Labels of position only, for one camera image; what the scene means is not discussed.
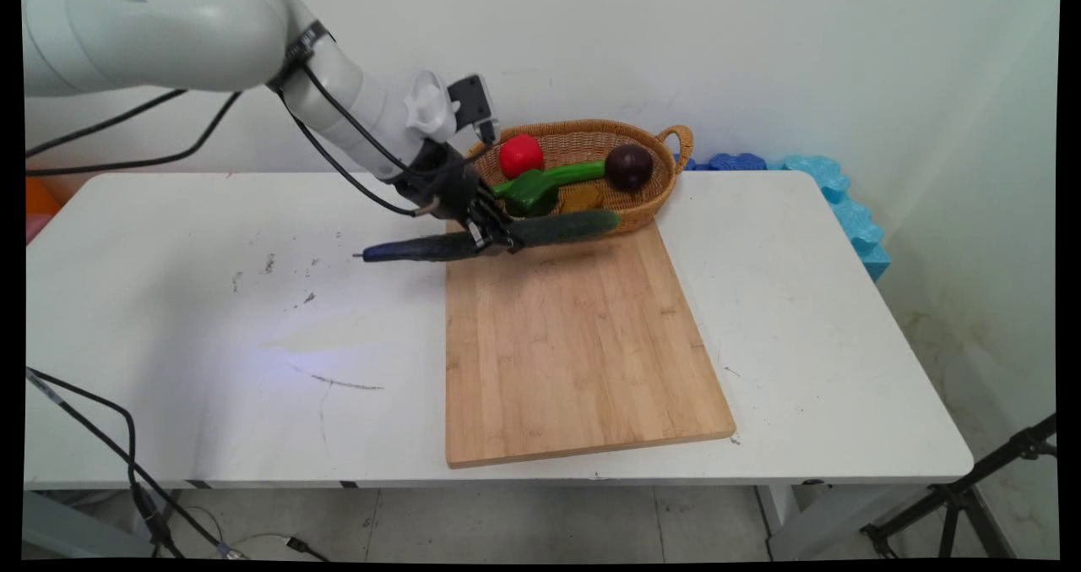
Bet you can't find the long dark green cucumber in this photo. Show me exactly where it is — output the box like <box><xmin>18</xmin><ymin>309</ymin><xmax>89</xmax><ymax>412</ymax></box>
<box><xmin>352</xmin><ymin>209</ymin><xmax>624</xmax><ymax>264</ymax></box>

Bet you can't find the light blue foam block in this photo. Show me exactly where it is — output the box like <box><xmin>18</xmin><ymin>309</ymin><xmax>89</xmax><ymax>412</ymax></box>
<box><xmin>767</xmin><ymin>155</ymin><xmax>893</xmax><ymax>284</ymax></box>

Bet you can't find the yellow toy vegetable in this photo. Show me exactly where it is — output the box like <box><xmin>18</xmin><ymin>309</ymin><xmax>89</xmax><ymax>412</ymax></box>
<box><xmin>557</xmin><ymin>183</ymin><xmax>606</xmax><ymax>215</ymax></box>

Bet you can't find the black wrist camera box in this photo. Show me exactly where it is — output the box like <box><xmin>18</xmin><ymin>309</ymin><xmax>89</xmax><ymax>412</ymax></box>
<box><xmin>446</xmin><ymin>74</ymin><xmax>501</xmax><ymax>148</ymax></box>

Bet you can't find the green toy pepper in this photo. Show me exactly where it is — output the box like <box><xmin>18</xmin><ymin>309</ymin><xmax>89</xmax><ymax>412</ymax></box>
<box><xmin>492</xmin><ymin>161</ymin><xmax>608</xmax><ymax>218</ymax></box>

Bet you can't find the white table leg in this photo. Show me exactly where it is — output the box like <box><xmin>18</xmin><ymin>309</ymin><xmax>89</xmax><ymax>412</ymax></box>
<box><xmin>754</xmin><ymin>485</ymin><xmax>801</xmax><ymax>549</ymax></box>

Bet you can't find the white floor cable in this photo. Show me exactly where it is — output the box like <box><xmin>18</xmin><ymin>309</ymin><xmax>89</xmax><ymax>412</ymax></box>
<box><xmin>182</xmin><ymin>504</ymin><xmax>332</xmax><ymax>561</ymax></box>

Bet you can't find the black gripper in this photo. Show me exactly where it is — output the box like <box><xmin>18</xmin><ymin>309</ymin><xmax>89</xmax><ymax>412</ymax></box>
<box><xmin>395</xmin><ymin>139</ymin><xmax>528</xmax><ymax>258</ymax></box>

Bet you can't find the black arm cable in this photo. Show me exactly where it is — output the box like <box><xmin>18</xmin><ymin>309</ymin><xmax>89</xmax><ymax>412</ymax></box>
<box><xmin>24</xmin><ymin>65</ymin><xmax>474</xmax><ymax>184</ymax></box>
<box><xmin>24</xmin><ymin>89</ymin><xmax>440</xmax><ymax>219</ymax></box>

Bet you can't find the black tripod stand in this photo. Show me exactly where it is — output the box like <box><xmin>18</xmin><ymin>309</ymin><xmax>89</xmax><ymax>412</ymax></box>
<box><xmin>859</xmin><ymin>413</ymin><xmax>1060</xmax><ymax>561</ymax></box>

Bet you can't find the red toy tomato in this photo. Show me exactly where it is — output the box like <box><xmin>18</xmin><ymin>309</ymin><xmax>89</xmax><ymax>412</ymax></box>
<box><xmin>498</xmin><ymin>133</ymin><xmax>546</xmax><ymax>179</ymax></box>

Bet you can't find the orange box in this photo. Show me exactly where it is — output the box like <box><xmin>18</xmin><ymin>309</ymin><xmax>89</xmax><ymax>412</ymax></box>
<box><xmin>24</xmin><ymin>175</ymin><xmax>67</xmax><ymax>245</ymax></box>

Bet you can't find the dark purple toy fruit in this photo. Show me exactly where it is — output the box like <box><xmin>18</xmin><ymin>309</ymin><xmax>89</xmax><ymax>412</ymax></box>
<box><xmin>605</xmin><ymin>143</ymin><xmax>655</xmax><ymax>193</ymax></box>

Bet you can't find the woven wicker basket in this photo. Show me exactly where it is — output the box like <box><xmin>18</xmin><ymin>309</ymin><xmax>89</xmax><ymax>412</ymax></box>
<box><xmin>460</xmin><ymin>119</ymin><xmax>695</xmax><ymax>237</ymax></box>

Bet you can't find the black floor cable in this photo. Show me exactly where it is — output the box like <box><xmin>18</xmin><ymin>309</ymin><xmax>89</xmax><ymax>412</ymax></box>
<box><xmin>24</xmin><ymin>367</ymin><xmax>250</xmax><ymax>561</ymax></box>

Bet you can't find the wooden cutting board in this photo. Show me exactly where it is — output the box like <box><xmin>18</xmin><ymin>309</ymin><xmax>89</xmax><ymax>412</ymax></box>
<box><xmin>444</xmin><ymin>217</ymin><xmax>737</xmax><ymax>470</ymax></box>

